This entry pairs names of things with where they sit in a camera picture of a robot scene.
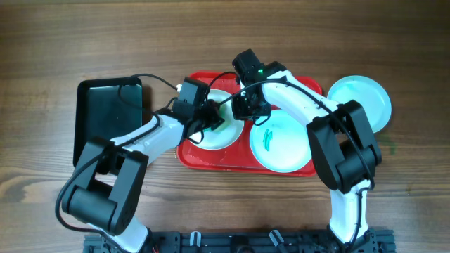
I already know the white round plate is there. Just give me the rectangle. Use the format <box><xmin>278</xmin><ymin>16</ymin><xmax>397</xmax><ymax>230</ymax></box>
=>
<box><xmin>190</xmin><ymin>100</ymin><xmax>244</xmax><ymax>150</ymax></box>

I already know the light blue plate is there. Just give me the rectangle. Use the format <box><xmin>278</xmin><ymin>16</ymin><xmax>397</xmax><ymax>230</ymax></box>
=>
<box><xmin>327</xmin><ymin>75</ymin><xmax>392</xmax><ymax>133</ymax></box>
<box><xmin>250</xmin><ymin>110</ymin><xmax>311</xmax><ymax>173</ymax></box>

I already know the red plastic tray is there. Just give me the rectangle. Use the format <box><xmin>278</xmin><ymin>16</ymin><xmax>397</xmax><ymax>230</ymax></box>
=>
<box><xmin>176</xmin><ymin>71</ymin><xmax>323</xmax><ymax>177</ymax></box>

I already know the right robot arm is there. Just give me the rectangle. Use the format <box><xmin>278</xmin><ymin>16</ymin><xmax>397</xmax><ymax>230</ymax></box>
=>
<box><xmin>232</xmin><ymin>58</ymin><xmax>382</xmax><ymax>252</ymax></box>

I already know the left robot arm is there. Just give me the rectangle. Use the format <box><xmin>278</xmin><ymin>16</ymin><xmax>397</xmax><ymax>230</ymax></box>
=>
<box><xmin>55</xmin><ymin>99</ymin><xmax>223</xmax><ymax>252</ymax></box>

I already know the black water tray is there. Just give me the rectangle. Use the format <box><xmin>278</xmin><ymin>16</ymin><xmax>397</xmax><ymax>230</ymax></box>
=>
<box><xmin>73</xmin><ymin>77</ymin><xmax>143</xmax><ymax>165</ymax></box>

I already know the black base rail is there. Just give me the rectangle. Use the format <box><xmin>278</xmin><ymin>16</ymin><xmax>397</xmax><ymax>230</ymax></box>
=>
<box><xmin>82</xmin><ymin>228</ymin><xmax>397</xmax><ymax>253</ymax></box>

